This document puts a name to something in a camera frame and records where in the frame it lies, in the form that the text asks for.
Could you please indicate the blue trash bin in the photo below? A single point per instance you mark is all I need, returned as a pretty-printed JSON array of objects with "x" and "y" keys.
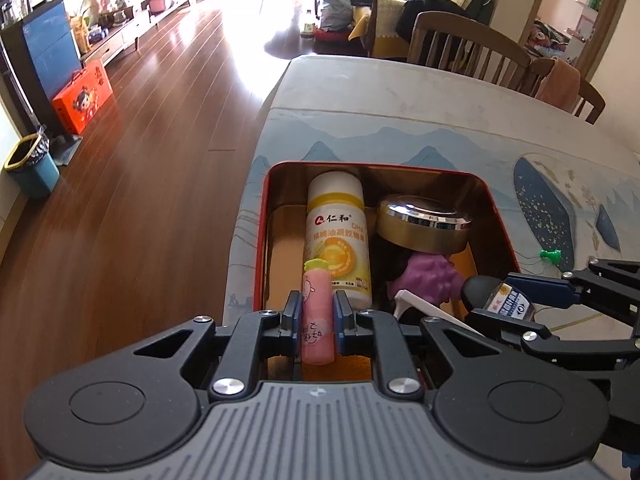
[{"x": 32, "y": 170}]

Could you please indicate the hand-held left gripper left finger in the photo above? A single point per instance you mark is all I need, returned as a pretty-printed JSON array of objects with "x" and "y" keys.
[{"x": 290, "y": 316}]

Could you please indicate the red metal tin box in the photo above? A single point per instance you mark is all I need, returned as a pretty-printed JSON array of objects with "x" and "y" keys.
[{"x": 262, "y": 240}]

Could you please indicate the blue and black appliance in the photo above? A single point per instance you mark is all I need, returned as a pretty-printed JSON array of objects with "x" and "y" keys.
[{"x": 45, "y": 55}]

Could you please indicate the yellow blanket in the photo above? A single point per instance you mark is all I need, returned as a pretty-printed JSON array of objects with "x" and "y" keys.
[{"x": 385, "y": 25}]

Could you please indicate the white sunglasses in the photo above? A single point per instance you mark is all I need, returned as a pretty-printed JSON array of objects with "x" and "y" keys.
[{"x": 415, "y": 304}]

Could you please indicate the white and yellow bottle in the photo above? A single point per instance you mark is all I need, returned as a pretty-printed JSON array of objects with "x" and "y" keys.
[{"x": 337, "y": 240}]

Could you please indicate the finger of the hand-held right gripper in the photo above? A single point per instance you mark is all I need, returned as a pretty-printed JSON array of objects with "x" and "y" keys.
[
  {"x": 540, "y": 342},
  {"x": 545, "y": 287}
]

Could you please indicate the pile of plush toys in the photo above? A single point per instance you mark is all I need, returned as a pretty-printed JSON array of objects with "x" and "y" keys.
[{"x": 545, "y": 40}]

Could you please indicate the wooden dining chair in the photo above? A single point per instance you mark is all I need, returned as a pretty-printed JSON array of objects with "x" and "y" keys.
[
  {"x": 480, "y": 37},
  {"x": 592, "y": 97}
]

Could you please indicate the wooden tv cabinet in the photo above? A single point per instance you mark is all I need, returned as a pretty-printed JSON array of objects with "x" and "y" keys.
[{"x": 130, "y": 35}]

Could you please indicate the purple spiky toy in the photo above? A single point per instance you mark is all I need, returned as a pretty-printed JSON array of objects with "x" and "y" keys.
[{"x": 432, "y": 277}]

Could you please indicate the red floor cushion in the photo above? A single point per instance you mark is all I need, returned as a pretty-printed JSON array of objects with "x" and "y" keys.
[{"x": 330, "y": 35}]

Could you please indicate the orange gift box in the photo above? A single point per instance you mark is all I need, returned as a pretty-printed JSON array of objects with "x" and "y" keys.
[{"x": 82, "y": 97}]

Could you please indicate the green pawn piece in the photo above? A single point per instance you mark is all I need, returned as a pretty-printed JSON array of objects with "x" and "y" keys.
[{"x": 551, "y": 256}]

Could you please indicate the pink towel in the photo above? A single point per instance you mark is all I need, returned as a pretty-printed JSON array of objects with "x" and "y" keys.
[{"x": 562, "y": 85}]

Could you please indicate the small clear bottle black cap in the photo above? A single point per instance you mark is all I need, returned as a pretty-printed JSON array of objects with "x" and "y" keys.
[{"x": 505, "y": 300}]

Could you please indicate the round shiny metal tin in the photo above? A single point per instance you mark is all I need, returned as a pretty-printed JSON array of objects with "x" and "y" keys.
[{"x": 422, "y": 227}]

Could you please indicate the dark clothes pile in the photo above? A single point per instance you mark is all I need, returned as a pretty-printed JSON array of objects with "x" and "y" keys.
[{"x": 430, "y": 10}]

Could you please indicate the pink cartoon tube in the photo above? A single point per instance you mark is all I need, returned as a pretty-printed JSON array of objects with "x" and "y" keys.
[{"x": 317, "y": 305}]

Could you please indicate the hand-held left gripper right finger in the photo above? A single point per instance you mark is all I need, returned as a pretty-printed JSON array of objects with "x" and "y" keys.
[{"x": 342, "y": 320}]

